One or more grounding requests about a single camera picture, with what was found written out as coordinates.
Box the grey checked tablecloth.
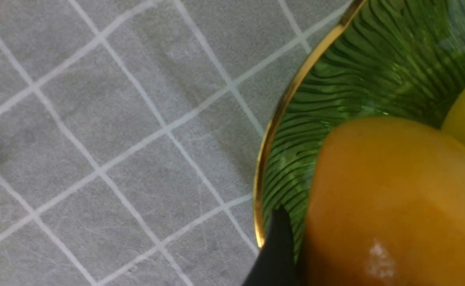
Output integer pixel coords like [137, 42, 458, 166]
[0, 0, 350, 286]

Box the green glass leaf plate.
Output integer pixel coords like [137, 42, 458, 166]
[253, 0, 465, 251]

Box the orange toy mango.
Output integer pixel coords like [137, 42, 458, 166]
[304, 116, 465, 286]

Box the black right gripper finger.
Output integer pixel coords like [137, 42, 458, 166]
[243, 207, 300, 286]

